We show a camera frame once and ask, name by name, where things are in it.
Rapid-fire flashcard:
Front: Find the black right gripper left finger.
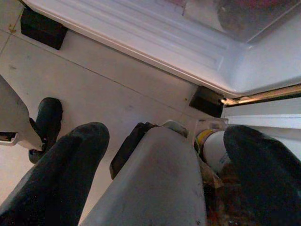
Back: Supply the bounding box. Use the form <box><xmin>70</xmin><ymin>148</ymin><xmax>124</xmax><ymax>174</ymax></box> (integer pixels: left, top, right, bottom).
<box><xmin>0</xmin><ymin>121</ymin><xmax>111</xmax><ymax>226</ymax></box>

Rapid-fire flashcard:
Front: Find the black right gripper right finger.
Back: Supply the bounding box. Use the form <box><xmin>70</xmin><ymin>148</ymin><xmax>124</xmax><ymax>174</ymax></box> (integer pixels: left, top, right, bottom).
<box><xmin>222</xmin><ymin>124</ymin><xmax>301</xmax><ymax>226</ymax></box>

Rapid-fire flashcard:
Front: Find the white fridge door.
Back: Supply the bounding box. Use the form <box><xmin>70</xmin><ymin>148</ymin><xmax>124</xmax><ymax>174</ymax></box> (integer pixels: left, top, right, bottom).
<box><xmin>221</xmin><ymin>83</ymin><xmax>301</xmax><ymax>163</ymax></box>

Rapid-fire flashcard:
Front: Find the clear fridge door shelf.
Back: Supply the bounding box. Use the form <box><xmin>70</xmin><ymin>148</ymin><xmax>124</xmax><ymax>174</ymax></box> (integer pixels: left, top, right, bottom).
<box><xmin>194</xmin><ymin>117</ymin><xmax>229</xmax><ymax>132</ymax></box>

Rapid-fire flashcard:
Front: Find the black fridge foot block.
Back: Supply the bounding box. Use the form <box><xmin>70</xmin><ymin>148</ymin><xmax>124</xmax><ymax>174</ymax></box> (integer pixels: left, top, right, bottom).
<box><xmin>20</xmin><ymin>8</ymin><xmax>69</xmax><ymax>50</ymax></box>
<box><xmin>189</xmin><ymin>86</ymin><xmax>224</xmax><ymax>118</ymax></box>

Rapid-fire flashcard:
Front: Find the clear fridge crisper drawer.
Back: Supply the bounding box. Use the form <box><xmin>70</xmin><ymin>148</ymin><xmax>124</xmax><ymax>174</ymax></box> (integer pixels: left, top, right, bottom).
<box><xmin>183</xmin><ymin>0</ymin><xmax>301</xmax><ymax>44</ymax></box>

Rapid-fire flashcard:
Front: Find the white fridge body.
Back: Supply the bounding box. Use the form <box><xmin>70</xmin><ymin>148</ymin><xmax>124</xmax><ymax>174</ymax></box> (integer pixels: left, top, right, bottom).
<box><xmin>22</xmin><ymin>0</ymin><xmax>301</xmax><ymax>99</ymax></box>

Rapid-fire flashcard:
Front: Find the patterned brown floor mat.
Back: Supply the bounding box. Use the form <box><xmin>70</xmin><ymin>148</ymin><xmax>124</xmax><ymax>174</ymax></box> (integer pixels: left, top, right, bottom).
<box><xmin>199</xmin><ymin>157</ymin><xmax>250</xmax><ymax>226</ymax></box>

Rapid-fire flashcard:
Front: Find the white bottle with yellow band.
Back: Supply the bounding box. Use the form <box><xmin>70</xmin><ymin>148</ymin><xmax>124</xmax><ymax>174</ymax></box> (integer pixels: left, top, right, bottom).
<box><xmin>195</xmin><ymin>128</ymin><xmax>233</xmax><ymax>175</ymax></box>

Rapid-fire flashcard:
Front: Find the black robot left foot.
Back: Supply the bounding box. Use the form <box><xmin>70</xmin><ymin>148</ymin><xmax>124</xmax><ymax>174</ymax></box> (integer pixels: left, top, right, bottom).
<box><xmin>28</xmin><ymin>97</ymin><xmax>63</xmax><ymax>164</ymax></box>

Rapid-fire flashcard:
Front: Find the black robot foot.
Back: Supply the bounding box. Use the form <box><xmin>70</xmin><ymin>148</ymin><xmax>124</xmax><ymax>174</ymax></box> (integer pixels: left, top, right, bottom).
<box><xmin>28</xmin><ymin>97</ymin><xmax>63</xmax><ymax>164</ymax></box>
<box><xmin>110</xmin><ymin>121</ymin><xmax>160</xmax><ymax>181</ymax></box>

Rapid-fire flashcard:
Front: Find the black robot right foot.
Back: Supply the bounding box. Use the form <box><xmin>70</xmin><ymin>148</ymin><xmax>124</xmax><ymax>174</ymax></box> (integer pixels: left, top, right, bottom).
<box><xmin>110</xmin><ymin>121</ymin><xmax>160</xmax><ymax>181</ymax></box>

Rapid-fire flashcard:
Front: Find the silver robot left leg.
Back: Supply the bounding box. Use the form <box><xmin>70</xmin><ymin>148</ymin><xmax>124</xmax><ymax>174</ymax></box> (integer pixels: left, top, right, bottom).
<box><xmin>0</xmin><ymin>74</ymin><xmax>44</xmax><ymax>151</ymax></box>

